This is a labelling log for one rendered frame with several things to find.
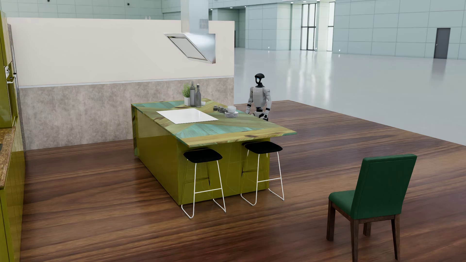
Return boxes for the black stool white legs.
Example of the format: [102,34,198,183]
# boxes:
[240,141,285,206]
[181,148,227,219]

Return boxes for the dark grey door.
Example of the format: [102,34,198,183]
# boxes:
[433,28,451,59]

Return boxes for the tall glass door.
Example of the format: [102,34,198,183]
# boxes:
[300,3,317,51]

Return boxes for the green upholstered wooden chair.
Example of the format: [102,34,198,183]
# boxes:
[326,154,418,262]

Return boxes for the tall green wall cabinet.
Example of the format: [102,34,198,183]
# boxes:
[0,10,19,129]

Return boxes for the steel range hood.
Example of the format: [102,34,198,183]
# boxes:
[163,0,216,65]

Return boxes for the green base cabinet brown counter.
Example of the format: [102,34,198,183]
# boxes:
[0,127,26,262]

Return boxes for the white humanoid robot body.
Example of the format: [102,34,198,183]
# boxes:
[250,73,270,121]

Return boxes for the green kitchen island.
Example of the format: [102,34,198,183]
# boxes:
[131,98,297,206]

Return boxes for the white flat cooktop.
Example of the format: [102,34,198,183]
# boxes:
[156,108,219,124]

